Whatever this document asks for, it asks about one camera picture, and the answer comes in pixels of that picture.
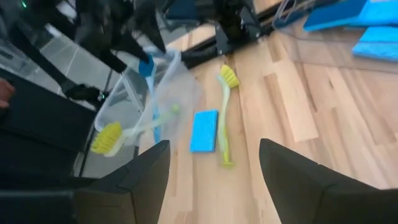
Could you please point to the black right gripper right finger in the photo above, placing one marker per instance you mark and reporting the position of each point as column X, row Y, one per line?
column 311, row 199

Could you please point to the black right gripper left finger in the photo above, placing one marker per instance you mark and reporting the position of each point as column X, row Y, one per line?
column 133, row 199

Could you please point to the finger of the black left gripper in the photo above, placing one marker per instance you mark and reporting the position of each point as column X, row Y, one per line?
column 104, row 49
column 149, row 37

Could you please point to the blue dish brush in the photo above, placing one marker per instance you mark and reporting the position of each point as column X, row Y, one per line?
column 146, row 67

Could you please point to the yellow-green dish brush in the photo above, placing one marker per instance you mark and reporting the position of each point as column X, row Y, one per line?
column 107, row 138
column 229, row 76

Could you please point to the blue kitchen sponge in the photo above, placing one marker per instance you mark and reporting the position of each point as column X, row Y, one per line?
column 379, row 12
column 377, row 43
column 334, row 15
column 203, row 130

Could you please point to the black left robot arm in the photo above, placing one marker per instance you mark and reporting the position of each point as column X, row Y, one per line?
column 233, row 18

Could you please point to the large clear plastic tub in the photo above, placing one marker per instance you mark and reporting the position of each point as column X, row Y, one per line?
column 183, row 93

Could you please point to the person's hand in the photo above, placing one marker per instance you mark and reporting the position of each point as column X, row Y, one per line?
column 6, row 93

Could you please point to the black operator desk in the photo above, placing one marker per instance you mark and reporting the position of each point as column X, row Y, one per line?
column 37, row 140

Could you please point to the small clear plastic bin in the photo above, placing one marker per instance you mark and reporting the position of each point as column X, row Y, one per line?
column 280, row 18

